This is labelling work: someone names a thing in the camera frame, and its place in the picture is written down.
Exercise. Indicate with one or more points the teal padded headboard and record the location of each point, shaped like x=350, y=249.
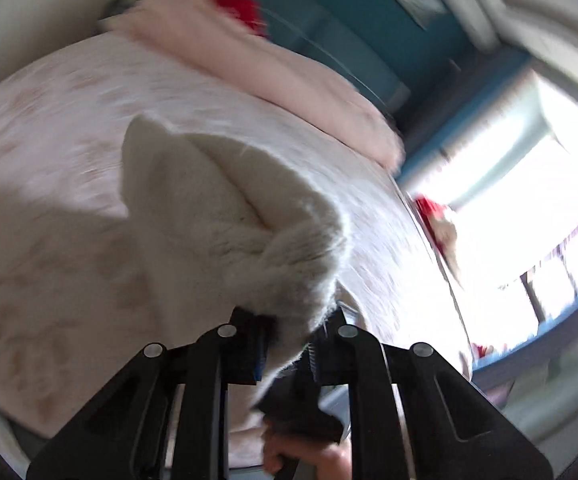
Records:
x=339, y=45

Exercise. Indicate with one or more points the red pillow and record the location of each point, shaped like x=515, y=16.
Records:
x=239, y=7

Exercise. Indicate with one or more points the red and cream plush toy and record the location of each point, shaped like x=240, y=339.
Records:
x=446, y=240

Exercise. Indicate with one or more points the window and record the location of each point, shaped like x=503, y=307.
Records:
x=529, y=210

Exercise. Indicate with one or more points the beige floral bedspread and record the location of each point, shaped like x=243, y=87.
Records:
x=49, y=185

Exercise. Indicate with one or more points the pink quilt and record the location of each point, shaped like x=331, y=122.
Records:
x=269, y=65

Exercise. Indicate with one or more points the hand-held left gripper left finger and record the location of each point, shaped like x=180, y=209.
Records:
x=250, y=351

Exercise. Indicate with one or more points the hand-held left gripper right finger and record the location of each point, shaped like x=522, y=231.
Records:
x=330, y=355

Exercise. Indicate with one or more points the white fluffy towel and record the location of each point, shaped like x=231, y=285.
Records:
x=209, y=210

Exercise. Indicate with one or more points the red cloth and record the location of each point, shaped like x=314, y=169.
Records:
x=426, y=210

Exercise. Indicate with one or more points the person's right hand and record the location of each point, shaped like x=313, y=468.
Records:
x=319, y=460

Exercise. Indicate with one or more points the white wardrobe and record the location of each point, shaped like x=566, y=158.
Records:
x=14, y=50

